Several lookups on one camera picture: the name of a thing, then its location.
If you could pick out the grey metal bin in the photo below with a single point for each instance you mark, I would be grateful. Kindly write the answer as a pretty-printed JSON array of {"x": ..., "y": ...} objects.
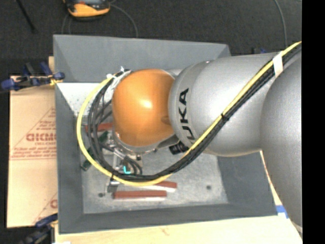
[{"x": 193, "y": 189}]

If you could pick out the black cylinder on white bracket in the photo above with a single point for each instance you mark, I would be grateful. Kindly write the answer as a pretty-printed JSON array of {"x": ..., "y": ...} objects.
[{"x": 178, "y": 147}]

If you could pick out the red-brown flat block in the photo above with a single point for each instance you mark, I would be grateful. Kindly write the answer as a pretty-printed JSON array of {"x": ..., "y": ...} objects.
[
  {"x": 139, "y": 194},
  {"x": 168, "y": 184},
  {"x": 105, "y": 126}
]

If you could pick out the dark green flat block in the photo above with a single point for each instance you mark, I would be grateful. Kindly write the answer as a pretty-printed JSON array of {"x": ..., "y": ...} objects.
[{"x": 85, "y": 164}]

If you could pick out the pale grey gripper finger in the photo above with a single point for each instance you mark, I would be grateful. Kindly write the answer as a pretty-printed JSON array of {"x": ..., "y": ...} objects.
[{"x": 113, "y": 183}]

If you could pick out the brown cardboard board red print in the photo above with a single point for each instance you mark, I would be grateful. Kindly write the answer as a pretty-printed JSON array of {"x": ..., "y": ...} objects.
[{"x": 30, "y": 166}]

